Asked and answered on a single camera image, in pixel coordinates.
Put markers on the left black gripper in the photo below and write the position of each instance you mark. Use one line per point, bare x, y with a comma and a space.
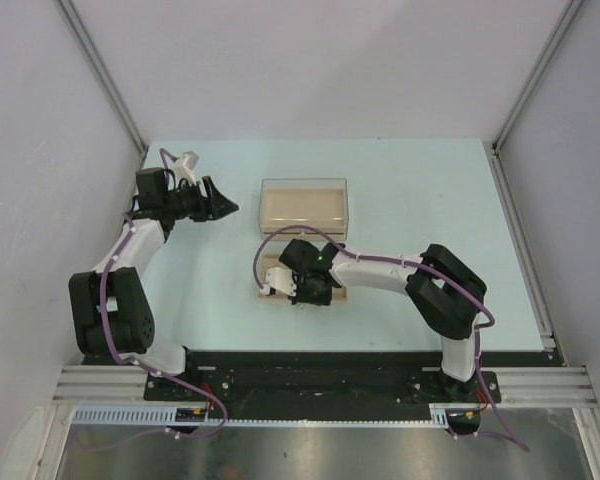
205, 206

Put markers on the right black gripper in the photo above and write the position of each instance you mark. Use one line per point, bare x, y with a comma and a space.
323, 300

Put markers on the beige velvet ring tray drawer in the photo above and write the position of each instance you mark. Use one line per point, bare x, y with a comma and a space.
312, 264

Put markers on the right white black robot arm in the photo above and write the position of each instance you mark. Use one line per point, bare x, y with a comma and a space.
445, 291

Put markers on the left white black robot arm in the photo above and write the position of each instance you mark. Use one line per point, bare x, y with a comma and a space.
111, 314

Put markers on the beige jewelry box clear case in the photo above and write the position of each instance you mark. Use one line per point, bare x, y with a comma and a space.
315, 202

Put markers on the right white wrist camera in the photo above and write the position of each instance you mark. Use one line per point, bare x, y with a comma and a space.
279, 280

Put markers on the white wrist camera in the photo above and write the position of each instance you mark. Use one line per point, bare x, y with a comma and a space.
279, 280
186, 165

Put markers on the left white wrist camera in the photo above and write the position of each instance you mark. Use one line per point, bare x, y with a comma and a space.
186, 165

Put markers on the grey slotted cable duct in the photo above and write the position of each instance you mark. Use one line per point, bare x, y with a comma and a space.
156, 416

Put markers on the left aluminium frame post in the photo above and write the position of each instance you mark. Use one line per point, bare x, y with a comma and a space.
87, 46

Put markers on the aluminium frame post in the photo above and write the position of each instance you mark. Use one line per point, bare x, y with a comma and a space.
87, 46
548, 54

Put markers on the right aluminium frame post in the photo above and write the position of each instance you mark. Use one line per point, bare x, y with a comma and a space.
548, 54

